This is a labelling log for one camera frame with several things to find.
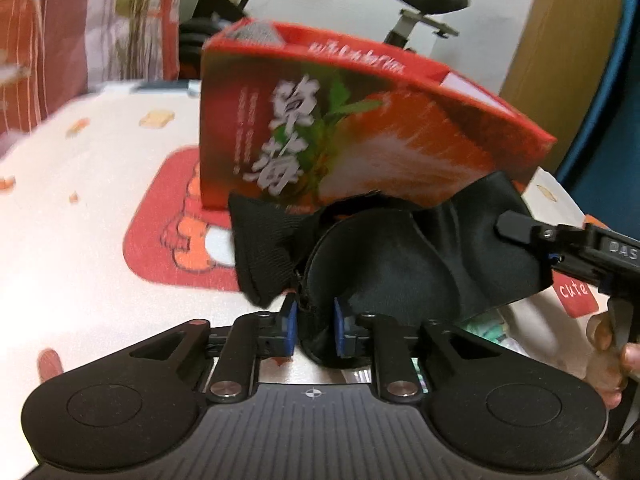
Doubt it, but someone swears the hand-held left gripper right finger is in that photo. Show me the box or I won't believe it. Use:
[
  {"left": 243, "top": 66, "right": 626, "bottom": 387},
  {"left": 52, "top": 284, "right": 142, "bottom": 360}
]
[{"left": 331, "top": 296, "right": 490, "bottom": 405}]

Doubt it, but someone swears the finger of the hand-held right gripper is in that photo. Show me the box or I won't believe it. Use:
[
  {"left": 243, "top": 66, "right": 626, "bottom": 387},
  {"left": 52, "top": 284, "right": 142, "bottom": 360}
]
[
  {"left": 547, "top": 252, "right": 610, "bottom": 288},
  {"left": 494, "top": 210, "right": 590, "bottom": 262}
]

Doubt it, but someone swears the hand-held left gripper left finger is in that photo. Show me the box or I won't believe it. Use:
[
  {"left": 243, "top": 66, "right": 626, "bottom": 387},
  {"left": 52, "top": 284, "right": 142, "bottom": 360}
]
[{"left": 129, "top": 294, "right": 302, "bottom": 405}]

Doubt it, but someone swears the red strawberry print box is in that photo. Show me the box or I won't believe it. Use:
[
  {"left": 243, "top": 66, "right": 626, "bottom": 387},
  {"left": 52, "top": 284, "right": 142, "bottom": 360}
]
[{"left": 199, "top": 16, "right": 558, "bottom": 212}]

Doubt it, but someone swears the grey knit cloth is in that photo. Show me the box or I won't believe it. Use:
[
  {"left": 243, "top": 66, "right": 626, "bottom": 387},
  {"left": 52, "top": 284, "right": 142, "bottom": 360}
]
[{"left": 231, "top": 18, "right": 284, "bottom": 47}]

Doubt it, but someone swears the person's right hand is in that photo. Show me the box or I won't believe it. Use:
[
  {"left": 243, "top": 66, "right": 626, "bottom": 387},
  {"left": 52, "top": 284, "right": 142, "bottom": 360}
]
[{"left": 584, "top": 310, "right": 640, "bottom": 411}]

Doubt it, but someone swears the green and white packet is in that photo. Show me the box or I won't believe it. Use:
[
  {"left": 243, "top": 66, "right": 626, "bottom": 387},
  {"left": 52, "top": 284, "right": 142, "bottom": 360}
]
[{"left": 461, "top": 306, "right": 519, "bottom": 350}]

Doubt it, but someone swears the blue fabric panel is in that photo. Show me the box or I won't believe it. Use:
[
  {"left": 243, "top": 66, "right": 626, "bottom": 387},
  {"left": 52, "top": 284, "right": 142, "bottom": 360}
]
[{"left": 554, "top": 22, "right": 640, "bottom": 233}]

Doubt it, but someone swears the wooden door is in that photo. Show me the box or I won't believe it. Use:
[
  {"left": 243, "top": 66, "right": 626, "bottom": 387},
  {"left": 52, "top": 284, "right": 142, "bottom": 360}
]
[{"left": 499, "top": 0, "right": 632, "bottom": 182}]

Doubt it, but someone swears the printed cartoon blanket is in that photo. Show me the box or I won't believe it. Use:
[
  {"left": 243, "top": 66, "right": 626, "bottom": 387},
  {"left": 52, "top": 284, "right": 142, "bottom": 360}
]
[{"left": 0, "top": 77, "right": 608, "bottom": 480}]

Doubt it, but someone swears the black exercise bike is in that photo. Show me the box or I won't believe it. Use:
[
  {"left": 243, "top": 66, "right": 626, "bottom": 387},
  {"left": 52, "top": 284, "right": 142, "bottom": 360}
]
[{"left": 177, "top": 0, "right": 472, "bottom": 82}]

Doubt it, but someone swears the red and white curtain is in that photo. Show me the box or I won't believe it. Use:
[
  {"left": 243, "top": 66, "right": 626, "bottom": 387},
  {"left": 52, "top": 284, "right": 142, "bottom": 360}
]
[{"left": 0, "top": 0, "right": 182, "bottom": 133}]

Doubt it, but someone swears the black cable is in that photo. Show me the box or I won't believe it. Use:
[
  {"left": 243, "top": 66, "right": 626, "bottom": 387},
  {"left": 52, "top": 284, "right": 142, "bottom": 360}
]
[{"left": 597, "top": 385, "right": 640, "bottom": 467}]

